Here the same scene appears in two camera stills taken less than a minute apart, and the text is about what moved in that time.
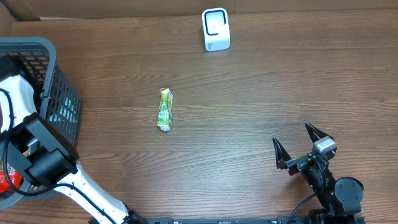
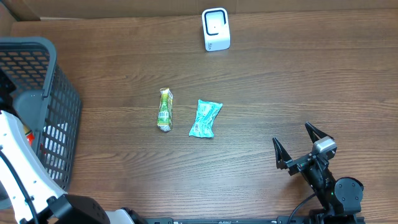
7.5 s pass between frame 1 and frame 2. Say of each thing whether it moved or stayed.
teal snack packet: moved
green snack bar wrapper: stayed
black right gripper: stayed
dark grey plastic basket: stayed
